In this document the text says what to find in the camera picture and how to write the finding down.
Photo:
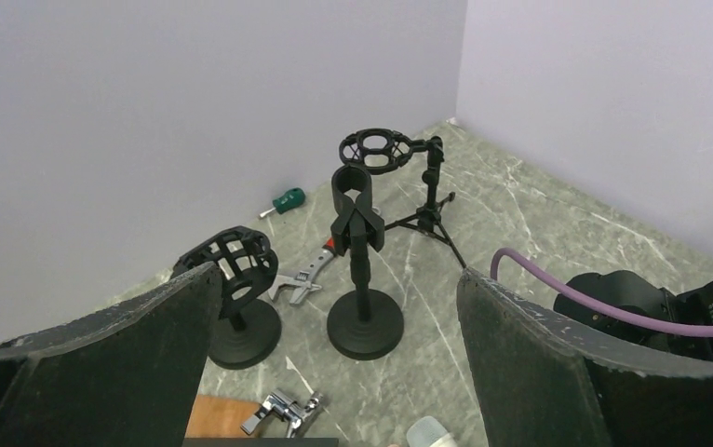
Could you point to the green stubby screwdriver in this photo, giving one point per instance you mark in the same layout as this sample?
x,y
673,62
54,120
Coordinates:
x,y
290,200

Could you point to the white microphone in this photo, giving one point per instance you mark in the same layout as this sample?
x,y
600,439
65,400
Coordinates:
x,y
429,432

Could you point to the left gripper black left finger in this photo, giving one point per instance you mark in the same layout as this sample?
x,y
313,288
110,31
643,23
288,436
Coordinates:
x,y
126,375

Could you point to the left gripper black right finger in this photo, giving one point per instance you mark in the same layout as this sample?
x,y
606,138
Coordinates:
x,y
543,379

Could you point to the black round base clip stand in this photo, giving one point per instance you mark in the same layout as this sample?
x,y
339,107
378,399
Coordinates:
x,y
363,324

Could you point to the black shock mount desk stand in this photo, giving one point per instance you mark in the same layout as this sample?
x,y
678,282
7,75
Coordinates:
x,y
248,329

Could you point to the red handled adjustable wrench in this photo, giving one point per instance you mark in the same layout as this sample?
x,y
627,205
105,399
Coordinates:
x,y
303,282

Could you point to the silver metal clamp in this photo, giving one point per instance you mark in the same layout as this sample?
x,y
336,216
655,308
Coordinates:
x,y
298,415

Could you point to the wooden board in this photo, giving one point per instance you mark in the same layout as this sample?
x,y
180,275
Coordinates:
x,y
216,417

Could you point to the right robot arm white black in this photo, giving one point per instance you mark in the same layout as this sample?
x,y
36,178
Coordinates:
x,y
630,292

